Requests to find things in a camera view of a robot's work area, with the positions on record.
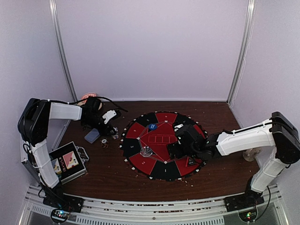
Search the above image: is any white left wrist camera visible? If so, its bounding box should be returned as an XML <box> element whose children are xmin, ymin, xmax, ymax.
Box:
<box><xmin>102</xmin><ymin>110</ymin><xmax>121</xmax><ymax>124</ymax></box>

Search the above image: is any left aluminium frame post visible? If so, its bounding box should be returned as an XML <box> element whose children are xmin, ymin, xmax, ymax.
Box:
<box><xmin>49</xmin><ymin>0</ymin><xmax>78</xmax><ymax>101</ymax></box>

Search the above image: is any round red black poker mat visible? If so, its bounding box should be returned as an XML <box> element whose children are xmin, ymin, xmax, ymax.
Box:
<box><xmin>119</xmin><ymin>111</ymin><xmax>207</xmax><ymax>181</ymax></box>

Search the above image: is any blue white poker chip stack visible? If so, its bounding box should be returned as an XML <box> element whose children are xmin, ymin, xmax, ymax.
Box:
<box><xmin>111</xmin><ymin>127</ymin><xmax>119</xmax><ymax>140</ymax></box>

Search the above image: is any blue playing card deck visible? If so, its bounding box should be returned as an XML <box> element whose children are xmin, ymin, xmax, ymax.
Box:
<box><xmin>84</xmin><ymin>128</ymin><xmax>100</xmax><ymax>144</ymax></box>

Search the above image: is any round wooden plate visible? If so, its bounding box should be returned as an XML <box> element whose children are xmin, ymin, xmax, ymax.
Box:
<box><xmin>77</xmin><ymin>97</ymin><xmax>103</xmax><ymax>113</ymax></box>

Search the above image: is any red white patterned bowl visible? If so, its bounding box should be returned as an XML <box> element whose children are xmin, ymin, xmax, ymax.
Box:
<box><xmin>81</xmin><ymin>92</ymin><xmax>97</xmax><ymax>100</ymax></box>

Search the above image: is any black triangle all-in marker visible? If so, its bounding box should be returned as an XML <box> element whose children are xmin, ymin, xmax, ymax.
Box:
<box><xmin>186</xmin><ymin>157</ymin><xmax>197</xmax><ymax>167</ymax></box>

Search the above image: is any aluminium poker case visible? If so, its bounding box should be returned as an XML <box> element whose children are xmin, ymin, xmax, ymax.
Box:
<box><xmin>21</xmin><ymin>140</ymin><xmax>89</xmax><ymax>188</ymax></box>

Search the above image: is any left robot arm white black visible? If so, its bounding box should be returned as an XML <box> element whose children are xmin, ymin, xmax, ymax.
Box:
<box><xmin>17</xmin><ymin>96</ymin><xmax>125</xmax><ymax>211</ymax></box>

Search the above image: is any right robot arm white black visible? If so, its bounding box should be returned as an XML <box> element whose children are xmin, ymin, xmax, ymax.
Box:
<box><xmin>167</xmin><ymin>112</ymin><xmax>300</xmax><ymax>211</ymax></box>

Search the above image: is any aluminium frame post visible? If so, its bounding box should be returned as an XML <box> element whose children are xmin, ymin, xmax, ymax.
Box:
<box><xmin>227</xmin><ymin>0</ymin><xmax>256</xmax><ymax>106</ymax></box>
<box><xmin>49</xmin><ymin>0</ymin><xmax>78</xmax><ymax>101</ymax></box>

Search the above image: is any clear acrylic dealer button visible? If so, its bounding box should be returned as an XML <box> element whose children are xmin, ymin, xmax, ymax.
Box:
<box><xmin>140</xmin><ymin>146</ymin><xmax>153</xmax><ymax>158</ymax></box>

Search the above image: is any brown poker chip stack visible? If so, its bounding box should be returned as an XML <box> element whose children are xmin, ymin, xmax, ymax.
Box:
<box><xmin>101</xmin><ymin>138</ymin><xmax>109</xmax><ymax>149</ymax></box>

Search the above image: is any right aluminium frame post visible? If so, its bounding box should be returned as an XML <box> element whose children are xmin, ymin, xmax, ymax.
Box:
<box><xmin>227</xmin><ymin>0</ymin><xmax>256</xmax><ymax>106</ymax></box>

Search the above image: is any front aluminium rail base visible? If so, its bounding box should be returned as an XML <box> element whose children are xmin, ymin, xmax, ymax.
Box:
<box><xmin>18</xmin><ymin>192</ymin><xmax>291</xmax><ymax>225</ymax></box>

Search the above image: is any cream ceramic mug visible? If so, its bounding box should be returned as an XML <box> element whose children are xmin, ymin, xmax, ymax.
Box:
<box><xmin>243</xmin><ymin>148</ymin><xmax>262</xmax><ymax>162</ymax></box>

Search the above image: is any blue small blind button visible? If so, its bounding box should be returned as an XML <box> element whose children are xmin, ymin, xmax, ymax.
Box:
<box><xmin>148</xmin><ymin>124</ymin><xmax>157</xmax><ymax>130</ymax></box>

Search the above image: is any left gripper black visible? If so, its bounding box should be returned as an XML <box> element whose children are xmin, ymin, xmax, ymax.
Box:
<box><xmin>83</xmin><ymin>114</ymin><xmax>114</xmax><ymax>136</ymax></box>

